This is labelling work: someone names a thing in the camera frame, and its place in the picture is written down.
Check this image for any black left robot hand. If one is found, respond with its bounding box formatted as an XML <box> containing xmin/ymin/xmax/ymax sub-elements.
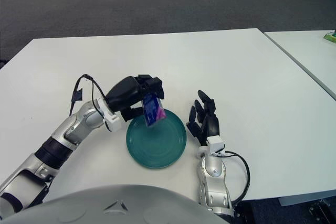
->
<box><xmin>106</xmin><ymin>73</ymin><xmax>165</xmax><ymax>123</ymax></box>

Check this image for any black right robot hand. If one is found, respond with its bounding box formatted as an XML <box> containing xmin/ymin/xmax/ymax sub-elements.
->
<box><xmin>186</xmin><ymin>90</ymin><xmax>221</xmax><ymax>146</ymax></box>

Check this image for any blue gum box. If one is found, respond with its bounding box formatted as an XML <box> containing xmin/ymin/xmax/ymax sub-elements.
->
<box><xmin>141</xmin><ymin>94</ymin><xmax>167</xmax><ymax>128</ymax></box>

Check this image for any teal ribbed plate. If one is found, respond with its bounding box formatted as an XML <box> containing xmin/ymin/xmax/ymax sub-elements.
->
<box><xmin>125</xmin><ymin>108</ymin><xmax>188</xmax><ymax>170</ymax></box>

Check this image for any grey robot torso shell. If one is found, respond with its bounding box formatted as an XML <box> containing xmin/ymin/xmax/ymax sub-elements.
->
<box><xmin>0</xmin><ymin>184</ymin><xmax>237</xmax><ymax>224</ymax></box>

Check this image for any white table with grey edge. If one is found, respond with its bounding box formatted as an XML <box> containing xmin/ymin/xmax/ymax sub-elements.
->
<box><xmin>263</xmin><ymin>29</ymin><xmax>336</xmax><ymax>96</ymax></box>

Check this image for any grey table foot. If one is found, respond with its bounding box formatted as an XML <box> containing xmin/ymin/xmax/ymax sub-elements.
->
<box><xmin>278</xmin><ymin>195</ymin><xmax>336</xmax><ymax>207</ymax></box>

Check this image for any green packet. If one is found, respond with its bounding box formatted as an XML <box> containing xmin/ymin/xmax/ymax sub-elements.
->
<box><xmin>323</xmin><ymin>30</ymin><xmax>336</xmax><ymax>42</ymax></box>

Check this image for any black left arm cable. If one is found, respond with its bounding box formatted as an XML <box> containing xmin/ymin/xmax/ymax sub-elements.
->
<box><xmin>69</xmin><ymin>73</ymin><xmax>109</xmax><ymax>116</ymax></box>

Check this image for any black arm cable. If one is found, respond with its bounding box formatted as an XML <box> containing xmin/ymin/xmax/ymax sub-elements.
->
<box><xmin>69</xmin><ymin>73</ymin><xmax>109</xmax><ymax>116</ymax></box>
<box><xmin>217</xmin><ymin>150</ymin><xmax>251</xmax><ymax>205</ymax></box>

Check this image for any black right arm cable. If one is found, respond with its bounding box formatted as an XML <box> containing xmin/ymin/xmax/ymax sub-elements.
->
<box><xmin>217</xmin><ymin>150</ymin><xmax>251</xmax><ymax>205</ymax></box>

